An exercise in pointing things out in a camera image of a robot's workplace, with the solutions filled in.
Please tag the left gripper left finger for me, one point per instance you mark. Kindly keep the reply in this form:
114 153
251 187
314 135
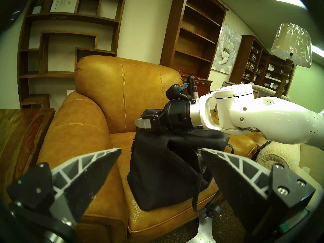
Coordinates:
83 179

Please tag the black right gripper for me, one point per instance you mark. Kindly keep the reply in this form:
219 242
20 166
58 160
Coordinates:
177 113

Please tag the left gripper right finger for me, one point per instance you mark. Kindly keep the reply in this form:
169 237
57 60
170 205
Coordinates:
253 189

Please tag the black zippered duffel bag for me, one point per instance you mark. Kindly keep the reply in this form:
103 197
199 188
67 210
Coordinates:
167 164

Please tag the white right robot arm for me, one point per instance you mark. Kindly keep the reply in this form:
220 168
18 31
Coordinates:
265 116

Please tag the open wooden shelf unit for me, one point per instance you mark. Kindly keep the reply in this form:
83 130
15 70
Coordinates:
44 57

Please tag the beige fabric sofa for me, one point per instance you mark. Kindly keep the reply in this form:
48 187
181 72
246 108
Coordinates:
281 154

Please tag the tan leather armchair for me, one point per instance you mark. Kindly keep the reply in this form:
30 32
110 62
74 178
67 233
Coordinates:
106 98

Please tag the striped wooden coffee table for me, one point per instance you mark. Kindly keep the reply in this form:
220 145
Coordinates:
22 133

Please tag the cherry wood hutch bookcase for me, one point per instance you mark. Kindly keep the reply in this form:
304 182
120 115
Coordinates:
195 42

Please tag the grey upholstered chair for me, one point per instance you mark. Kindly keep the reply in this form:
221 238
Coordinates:
264 91

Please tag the white flower canvas painting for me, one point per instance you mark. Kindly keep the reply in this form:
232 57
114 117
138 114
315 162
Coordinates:
226 48

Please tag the turned wooden lamp base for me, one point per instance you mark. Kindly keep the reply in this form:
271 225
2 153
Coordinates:
286 75

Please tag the dark wooden bookcase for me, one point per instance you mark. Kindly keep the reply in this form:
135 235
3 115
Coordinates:
253 60

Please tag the white framed certificate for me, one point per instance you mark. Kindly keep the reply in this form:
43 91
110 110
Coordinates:
63 2

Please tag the small potted plant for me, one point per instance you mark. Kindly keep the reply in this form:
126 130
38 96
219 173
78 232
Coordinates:
37 9

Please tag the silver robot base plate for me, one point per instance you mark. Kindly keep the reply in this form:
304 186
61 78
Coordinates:
205 232

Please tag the white wall outlet plate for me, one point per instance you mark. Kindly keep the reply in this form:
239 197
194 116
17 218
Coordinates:
71 92

